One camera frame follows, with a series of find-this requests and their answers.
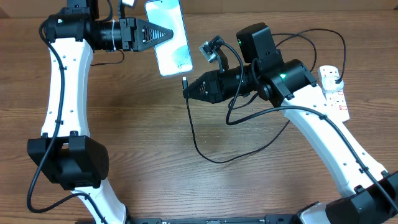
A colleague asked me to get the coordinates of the Samsung Galaxy S24+ smartphone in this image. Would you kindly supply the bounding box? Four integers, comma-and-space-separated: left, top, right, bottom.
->
144, 0, 194, 77

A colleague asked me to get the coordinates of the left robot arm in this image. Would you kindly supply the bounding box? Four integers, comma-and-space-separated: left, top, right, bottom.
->
27, 0, 173, 223

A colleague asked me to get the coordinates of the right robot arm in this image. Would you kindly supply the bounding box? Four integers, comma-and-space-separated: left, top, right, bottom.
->
182, 23, 397, 223

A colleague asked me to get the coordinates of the white charger plug adapter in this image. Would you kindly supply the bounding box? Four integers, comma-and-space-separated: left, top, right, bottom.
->
321, 77, 344, 94

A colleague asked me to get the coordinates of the white power strip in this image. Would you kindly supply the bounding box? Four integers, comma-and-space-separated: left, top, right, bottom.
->
318, 65, 349, 123

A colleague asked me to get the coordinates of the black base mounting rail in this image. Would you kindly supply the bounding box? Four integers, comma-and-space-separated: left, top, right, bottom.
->
126, 214, 302, 224

